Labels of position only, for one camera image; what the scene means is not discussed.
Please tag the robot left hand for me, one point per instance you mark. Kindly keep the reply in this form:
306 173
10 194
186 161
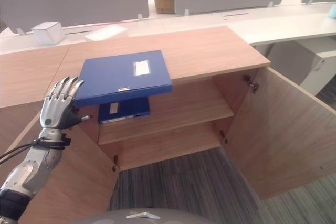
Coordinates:
53 108

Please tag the wooden cabinet shelf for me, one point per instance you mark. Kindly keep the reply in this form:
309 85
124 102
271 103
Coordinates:
168 121

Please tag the white drawer pedestal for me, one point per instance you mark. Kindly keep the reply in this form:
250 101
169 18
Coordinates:
312 69

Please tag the light blue object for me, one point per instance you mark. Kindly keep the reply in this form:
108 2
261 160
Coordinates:
332 11

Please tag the white square box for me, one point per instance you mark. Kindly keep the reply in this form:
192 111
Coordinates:
48 33

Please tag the blue folder with spine label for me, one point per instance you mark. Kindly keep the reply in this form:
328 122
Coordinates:
124 110

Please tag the wooden office cabinet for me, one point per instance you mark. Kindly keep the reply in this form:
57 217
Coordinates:
168 93

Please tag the metal door hinge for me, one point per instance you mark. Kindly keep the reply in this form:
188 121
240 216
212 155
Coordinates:
223 137
115 163
250 83

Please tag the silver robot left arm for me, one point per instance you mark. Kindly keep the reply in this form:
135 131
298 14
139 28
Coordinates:
29 166

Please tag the grey robot torso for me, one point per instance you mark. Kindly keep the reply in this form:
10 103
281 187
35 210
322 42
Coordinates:
139 216

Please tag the wooden side cabinet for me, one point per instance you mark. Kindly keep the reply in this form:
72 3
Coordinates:
29 74

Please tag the wooden cabinet door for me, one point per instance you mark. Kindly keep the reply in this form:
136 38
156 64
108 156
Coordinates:
283 134
63 182

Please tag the blue file folder box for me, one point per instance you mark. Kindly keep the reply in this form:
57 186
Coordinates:
123 77

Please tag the white office desk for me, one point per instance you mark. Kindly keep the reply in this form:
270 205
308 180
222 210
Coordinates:
236 22

